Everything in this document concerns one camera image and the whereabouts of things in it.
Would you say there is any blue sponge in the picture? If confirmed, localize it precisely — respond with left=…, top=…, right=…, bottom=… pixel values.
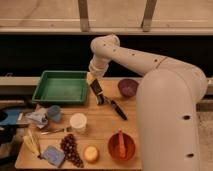
left=42, top=146, right=65, bottom=167

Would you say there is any crumpled white wrapper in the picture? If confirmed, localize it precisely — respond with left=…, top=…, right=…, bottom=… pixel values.
left=26, top=108, right=48, bottom=129

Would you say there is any white plastic cup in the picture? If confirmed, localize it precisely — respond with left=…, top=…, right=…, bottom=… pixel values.
left=70, top=113, right=87, bottom=133

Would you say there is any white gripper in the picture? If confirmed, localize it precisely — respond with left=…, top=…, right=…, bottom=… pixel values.
left=86, top=60, right=108, bottom=84

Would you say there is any silver fork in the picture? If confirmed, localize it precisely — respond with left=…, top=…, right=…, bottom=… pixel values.
left=41, top=127, right=72, bottom=135

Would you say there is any orange bowl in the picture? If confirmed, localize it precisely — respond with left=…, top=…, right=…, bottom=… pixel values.
left=108, top=131, right=135, bottom=162

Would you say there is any yellow round bun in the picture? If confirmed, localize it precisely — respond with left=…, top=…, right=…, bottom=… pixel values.
left=83, top=145, right=99, bottom=163

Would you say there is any black handled peeler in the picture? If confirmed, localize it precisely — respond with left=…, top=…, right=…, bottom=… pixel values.
left=104, top=96, right=127, bottom=120

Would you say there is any yellow banana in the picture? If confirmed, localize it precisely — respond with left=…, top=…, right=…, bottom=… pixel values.
left=23, top=130, right=41, bottom=158

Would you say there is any light blue cup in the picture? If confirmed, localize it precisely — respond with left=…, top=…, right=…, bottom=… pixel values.
left=47, top=105, right=62, bottom=122

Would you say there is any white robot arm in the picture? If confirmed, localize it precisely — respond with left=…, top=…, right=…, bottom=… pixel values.
left=89, top=35, right=207, bottom=171

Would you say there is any blue black object at left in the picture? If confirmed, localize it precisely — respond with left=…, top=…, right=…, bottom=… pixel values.
left=0, top=108, right=24, bottom=126

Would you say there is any orange carrot toy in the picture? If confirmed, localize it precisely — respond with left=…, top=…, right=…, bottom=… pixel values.
left=118, top=130, right=126, bottom=158

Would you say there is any small black metal clip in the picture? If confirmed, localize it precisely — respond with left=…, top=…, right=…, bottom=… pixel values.
left=97, top=94, right=104, bottom=105

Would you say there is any black whiteboard eraser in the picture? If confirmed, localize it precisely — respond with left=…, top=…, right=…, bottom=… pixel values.
left=90, top=79, right=103, bottom=96

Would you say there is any bunch of dark grapes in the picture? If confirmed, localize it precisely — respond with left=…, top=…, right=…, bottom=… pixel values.
left=60, top=134, right=84, bottom=168

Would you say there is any green plastic tray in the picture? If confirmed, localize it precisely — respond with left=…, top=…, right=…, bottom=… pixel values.
left=32, top=71, right=88, bottom=105

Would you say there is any purple bowl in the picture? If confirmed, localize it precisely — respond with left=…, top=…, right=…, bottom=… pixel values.
left=118, top=79, right=139, bottom=97

